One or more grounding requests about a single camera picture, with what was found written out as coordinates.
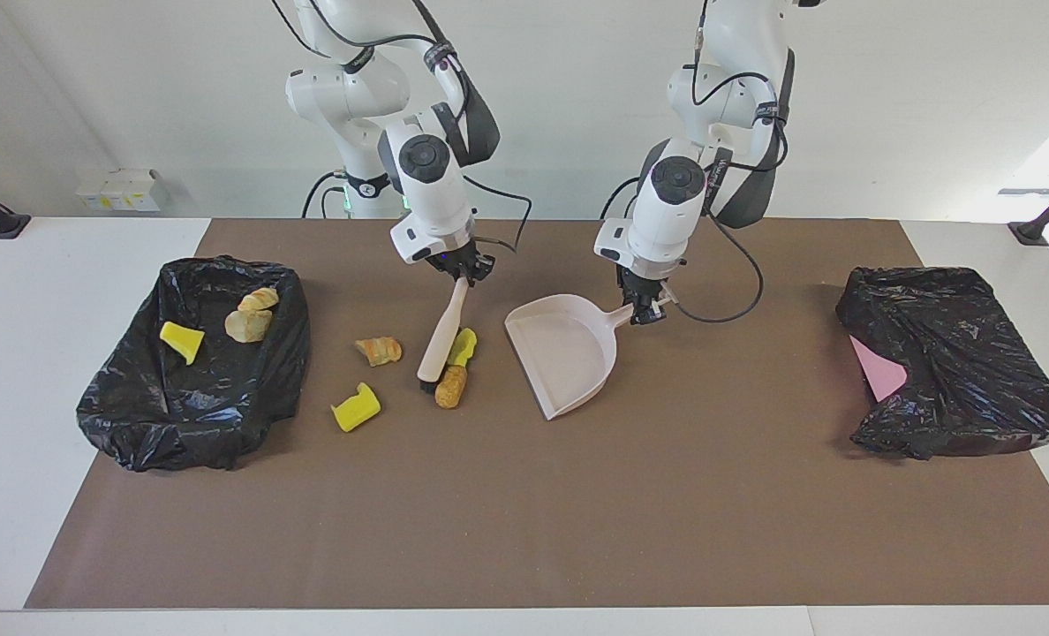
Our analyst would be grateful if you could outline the beige hand brush black bristles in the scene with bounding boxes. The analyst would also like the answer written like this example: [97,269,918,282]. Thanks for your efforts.
[415,276,472,393]

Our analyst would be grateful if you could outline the pale pink plastic dustpan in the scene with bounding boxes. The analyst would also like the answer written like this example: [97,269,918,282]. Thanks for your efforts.
[503,293,667,422]

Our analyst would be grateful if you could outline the striped croissant bread piece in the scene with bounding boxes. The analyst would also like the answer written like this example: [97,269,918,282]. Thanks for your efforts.
[355,337,404,367]

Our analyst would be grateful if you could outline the brown bread roll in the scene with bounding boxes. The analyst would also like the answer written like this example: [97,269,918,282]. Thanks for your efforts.
[434,365,470,410]

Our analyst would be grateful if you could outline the yellow notched sponge piece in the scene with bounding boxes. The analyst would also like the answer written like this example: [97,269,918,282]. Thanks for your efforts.
[330,382,382,434]

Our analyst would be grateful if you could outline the yellow sponge wedge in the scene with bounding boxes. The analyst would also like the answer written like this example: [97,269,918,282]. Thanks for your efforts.
[159,321,206,366]

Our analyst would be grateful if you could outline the pink plastic bin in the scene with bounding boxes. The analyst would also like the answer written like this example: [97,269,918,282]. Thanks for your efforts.
[849,335,909,403]

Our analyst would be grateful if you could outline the black plastic trash bag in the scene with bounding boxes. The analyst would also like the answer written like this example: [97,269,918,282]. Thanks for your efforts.
[835,266,1049,461]
[76,256,312,473]

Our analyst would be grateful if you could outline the brown table mat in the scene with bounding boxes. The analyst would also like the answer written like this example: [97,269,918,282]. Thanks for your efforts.
[26,219,1049,610]

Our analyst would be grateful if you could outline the white small boxes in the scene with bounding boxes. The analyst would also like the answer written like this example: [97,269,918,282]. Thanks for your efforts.
[76,170,168,211]

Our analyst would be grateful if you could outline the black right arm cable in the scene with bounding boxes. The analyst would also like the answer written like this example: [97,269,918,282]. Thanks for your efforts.
[273,0,534,257]

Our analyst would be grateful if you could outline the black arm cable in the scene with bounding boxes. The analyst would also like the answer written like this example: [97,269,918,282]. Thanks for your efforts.
[273,0,534,257]
[666,71,766,324]

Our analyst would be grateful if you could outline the black left base cable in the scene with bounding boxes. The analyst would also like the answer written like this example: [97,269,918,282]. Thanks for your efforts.
[600,177,645,220]

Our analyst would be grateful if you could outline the black base cable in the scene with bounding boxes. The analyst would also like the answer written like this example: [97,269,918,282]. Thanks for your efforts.
[302,170,349,220]
[600,177,645,220]

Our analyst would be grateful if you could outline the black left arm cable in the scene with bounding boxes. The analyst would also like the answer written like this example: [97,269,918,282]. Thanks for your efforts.
[666,71,766,324]

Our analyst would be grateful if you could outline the black right base cable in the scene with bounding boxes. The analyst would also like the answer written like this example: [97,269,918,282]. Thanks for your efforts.
[302,170,349,220]

